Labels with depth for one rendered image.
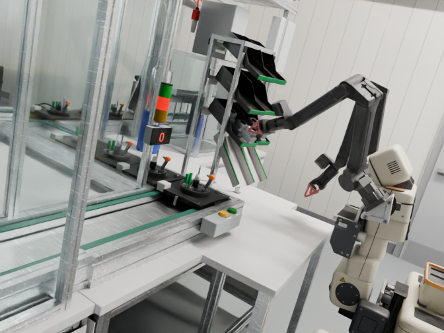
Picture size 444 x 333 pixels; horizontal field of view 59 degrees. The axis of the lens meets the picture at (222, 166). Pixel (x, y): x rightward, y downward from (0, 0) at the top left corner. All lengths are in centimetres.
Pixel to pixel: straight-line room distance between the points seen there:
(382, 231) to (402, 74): 297
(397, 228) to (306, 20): 345
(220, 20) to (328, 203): 264
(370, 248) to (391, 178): 33
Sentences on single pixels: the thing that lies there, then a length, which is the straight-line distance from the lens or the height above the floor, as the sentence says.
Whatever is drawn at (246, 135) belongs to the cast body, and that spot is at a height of 125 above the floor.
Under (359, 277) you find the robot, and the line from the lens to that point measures 185.
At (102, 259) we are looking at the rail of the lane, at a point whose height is 95.
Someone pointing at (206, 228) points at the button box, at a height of 92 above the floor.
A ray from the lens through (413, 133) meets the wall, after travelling 457.
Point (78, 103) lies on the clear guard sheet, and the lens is 90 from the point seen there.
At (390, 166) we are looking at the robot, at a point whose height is 131.
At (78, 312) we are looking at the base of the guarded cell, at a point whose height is 86.
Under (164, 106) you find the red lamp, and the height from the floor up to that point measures 133.
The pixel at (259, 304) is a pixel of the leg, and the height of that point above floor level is 77.
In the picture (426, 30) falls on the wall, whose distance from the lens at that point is 464.
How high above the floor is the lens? 155
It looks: 14 degrees down
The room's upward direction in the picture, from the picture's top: 14 degrees clockwise
